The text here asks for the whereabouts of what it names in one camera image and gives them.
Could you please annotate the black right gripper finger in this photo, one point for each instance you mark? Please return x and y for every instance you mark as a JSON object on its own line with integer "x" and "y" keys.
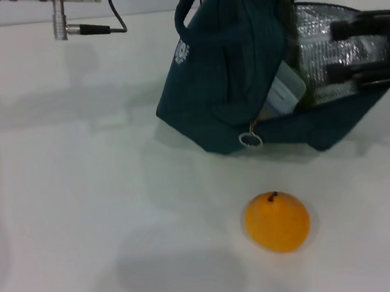
{"x": 360, "y": 25}
{"x": 358, "y": 74}

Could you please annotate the clear blue-rimmed food container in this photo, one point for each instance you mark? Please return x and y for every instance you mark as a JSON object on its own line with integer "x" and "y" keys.
{"x": 285, "y": 91}

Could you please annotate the orange citrus fruit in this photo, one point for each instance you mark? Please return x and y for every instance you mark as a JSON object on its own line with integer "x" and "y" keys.
{"x": 278, "y": 222}

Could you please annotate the dark teal insulated lunch bag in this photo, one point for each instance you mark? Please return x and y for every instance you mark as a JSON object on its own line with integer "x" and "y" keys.
{"x": 226, "y": 80}

